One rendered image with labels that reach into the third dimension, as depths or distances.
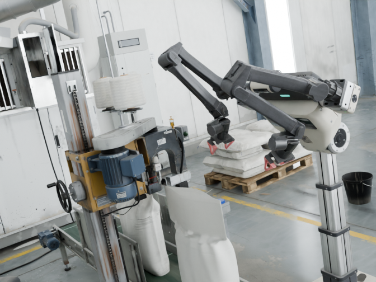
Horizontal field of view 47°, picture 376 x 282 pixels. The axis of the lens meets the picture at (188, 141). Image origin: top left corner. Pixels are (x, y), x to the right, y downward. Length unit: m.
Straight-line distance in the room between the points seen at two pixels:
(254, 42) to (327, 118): 6.27
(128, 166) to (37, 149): 3.01
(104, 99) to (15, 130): 2.66
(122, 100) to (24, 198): 3.08
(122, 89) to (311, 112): 0.89
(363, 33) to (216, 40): 4.02
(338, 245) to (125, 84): 1.39
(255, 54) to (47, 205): 4.84
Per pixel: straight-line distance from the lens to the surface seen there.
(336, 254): 2.52
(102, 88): 2.39
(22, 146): 4.99
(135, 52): 6.27
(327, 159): 2.35
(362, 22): 10.71
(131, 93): 2.14
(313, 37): 9.65
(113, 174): 2.15
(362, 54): 10.78
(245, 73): 1.60
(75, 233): 4.00
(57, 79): 2.30
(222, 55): 7.91
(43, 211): 5.17
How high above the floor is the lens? 1.76
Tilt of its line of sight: 12 degrees down
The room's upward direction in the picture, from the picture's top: 10 degrees counter-clockwise
